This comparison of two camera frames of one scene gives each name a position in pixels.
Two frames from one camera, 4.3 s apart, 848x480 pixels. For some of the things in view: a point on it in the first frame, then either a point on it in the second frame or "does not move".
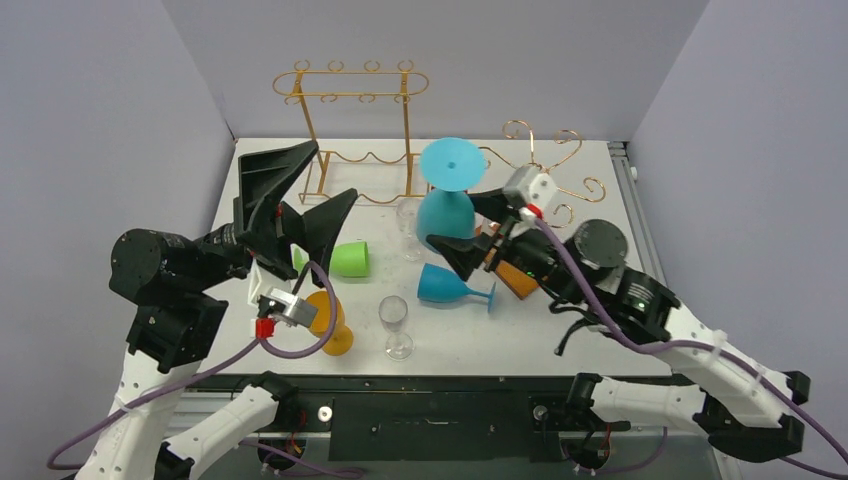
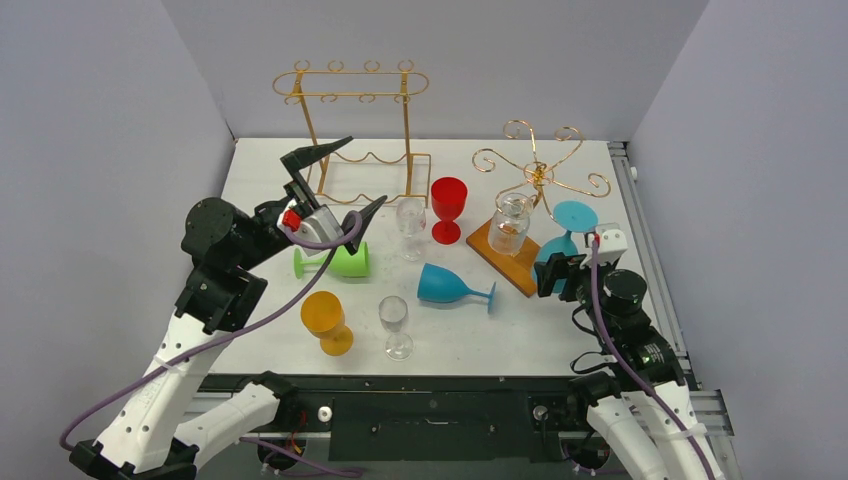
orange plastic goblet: [342, 337] does not move
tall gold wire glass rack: [359, 117] does not move
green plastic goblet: [350, 259] does not move
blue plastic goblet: [440, 285] does not move
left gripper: [265, 175] -> [298, 185]
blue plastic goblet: [452, 164] -> [572, 216]
